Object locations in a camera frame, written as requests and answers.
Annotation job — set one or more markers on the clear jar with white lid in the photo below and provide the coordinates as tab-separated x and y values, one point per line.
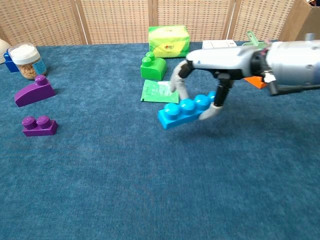
25	57

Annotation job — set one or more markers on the pale green dustpan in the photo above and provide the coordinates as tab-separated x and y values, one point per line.
252	40

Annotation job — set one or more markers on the brown cardboard box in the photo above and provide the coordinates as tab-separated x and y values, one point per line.
300	20

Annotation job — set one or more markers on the dark blue building block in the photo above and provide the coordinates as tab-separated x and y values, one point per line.
10	65

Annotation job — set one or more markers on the small purple two-stud block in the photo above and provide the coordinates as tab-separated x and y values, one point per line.
40	130

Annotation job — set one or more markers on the red and white carton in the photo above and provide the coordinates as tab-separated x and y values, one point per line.
215	44

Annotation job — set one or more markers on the purple sloped one-stud block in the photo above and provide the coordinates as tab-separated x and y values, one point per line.
32	93

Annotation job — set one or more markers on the green foil sachet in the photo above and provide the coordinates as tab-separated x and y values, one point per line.
152	92

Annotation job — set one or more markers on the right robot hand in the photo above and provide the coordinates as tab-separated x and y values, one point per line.
220	60

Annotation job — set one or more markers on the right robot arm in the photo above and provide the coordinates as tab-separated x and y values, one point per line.
295	62

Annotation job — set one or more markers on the woven bamboo folding screen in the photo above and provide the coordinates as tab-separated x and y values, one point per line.
112	20

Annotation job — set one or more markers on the green curved two-stud block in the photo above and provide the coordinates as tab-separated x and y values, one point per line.
152	71

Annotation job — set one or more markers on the green yellow tissue pack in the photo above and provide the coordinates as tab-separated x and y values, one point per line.
167	42

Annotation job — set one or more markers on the long blue four-stud block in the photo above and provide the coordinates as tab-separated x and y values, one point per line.
175	120

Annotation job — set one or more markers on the orange sloped one-stud block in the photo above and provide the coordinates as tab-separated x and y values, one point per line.
257	82

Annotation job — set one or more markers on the blue carpet table cover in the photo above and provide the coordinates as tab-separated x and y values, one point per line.
160	187

